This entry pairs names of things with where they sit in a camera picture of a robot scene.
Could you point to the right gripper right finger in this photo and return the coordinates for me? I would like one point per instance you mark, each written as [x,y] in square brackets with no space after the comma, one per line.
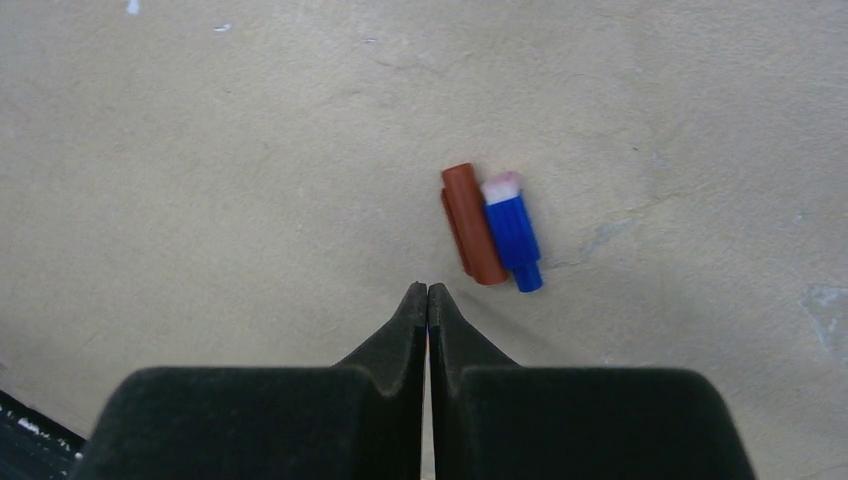
[496,419]

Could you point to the black base frame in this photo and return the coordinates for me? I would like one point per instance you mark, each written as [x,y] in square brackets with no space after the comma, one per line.
[34,446]

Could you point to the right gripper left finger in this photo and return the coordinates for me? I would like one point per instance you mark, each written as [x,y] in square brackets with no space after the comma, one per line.
[360,418]

